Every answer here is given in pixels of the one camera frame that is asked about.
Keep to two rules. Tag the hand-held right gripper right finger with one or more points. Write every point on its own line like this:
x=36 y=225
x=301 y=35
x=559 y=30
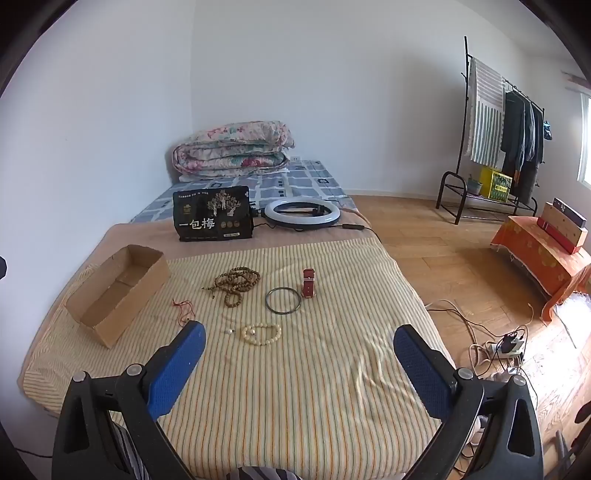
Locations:
x=422 y=369

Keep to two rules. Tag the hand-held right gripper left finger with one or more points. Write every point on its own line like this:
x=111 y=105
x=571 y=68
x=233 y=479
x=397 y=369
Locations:
x=178 y=369

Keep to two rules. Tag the white power strip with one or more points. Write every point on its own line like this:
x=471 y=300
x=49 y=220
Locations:
x=508 y=356

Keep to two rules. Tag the black plug charger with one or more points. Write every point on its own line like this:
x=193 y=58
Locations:
x=511 y=342

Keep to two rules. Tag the dark thin bangle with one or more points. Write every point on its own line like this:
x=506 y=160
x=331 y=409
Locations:
x=268 y=302

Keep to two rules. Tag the yellow striped blanket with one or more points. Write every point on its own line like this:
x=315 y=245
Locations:
x=300 y=369

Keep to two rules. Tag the person's striped clothing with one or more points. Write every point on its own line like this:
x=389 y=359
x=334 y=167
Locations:
x=265 y=474

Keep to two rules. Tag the beige blanket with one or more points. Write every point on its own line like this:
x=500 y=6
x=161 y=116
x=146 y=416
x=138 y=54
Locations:
x=138 y=230

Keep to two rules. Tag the black printed snack bag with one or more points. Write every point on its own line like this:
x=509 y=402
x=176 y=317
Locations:
x=212 y=221

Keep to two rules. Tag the orange covered stool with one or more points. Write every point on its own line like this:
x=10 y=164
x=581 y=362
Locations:
x=531 y=249

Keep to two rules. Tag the red flat box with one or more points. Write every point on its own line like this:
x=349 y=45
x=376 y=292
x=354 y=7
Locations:
x=556 y=235

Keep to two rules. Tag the small green pot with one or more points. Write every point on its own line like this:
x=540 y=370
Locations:
x=474 y=185

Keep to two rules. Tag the yellow plastic crate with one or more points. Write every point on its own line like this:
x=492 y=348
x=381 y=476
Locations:
x=496 y=184

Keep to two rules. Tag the dark flat box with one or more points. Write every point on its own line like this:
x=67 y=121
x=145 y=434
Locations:
x=570 y=212

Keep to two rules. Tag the blue plaid bed sheet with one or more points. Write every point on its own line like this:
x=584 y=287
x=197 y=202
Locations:
x=314 y=180

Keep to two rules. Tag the folded floral quilt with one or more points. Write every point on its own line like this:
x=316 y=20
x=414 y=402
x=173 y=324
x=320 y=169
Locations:
x=231 y=147

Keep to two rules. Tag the hanging dark clothes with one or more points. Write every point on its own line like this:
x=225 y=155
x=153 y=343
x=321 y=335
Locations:
x=517 y=138

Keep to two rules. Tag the hanging striped cloth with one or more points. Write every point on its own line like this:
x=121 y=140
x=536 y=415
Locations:
x=485 y=115

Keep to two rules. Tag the hanging teal item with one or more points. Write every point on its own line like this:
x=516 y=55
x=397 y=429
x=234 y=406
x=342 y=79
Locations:
x=547 y=130

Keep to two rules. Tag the window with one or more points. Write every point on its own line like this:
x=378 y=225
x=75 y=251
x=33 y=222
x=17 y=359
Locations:
x=585 y=143

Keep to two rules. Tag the black metal clothes rack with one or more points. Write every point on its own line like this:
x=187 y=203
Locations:
x=466 y=92

